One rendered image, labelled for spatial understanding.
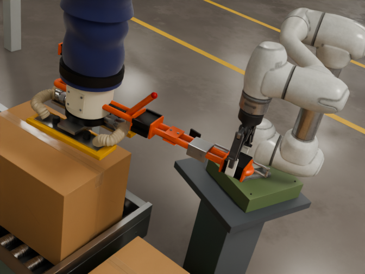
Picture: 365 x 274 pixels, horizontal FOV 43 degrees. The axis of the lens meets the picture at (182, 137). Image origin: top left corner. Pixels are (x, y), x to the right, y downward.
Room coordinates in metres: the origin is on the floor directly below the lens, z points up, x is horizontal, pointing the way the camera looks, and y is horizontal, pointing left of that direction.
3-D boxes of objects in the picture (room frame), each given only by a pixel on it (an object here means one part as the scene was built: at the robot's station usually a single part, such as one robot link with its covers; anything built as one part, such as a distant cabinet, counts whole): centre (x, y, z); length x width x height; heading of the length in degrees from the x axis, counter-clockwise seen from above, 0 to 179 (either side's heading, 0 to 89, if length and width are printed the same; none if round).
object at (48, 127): (1.38, 0.40, 1.16); 0.34 x 0.10 x 0.05; 68
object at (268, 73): (1.24, -0.20, 1.61); 0.13 x 0.11 x 0.16; 74
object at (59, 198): (1.58, 0.56, 0.75); 0.60 x 0.40 x 0.40; 63
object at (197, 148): (1.30, -0.07, 1.26); 0.07 x 0.07 x 0.04; 68
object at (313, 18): (1.79, -0.36, 1.60); 0.18 x 0.14 x 0.13; 164
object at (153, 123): (1.38, 0.13, 1.27); 0.10 x 0.08 x 0.06; 158
